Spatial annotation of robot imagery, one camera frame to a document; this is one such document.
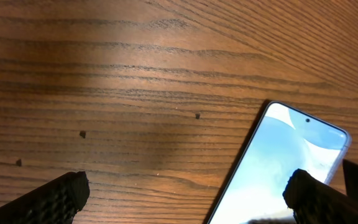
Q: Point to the Samsung Galaxy smartphone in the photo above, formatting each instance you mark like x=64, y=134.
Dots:
x=285, y=139

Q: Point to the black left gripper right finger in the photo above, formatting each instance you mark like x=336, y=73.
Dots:
x=314, y=202

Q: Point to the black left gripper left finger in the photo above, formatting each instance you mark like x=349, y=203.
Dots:
x=56, y=202

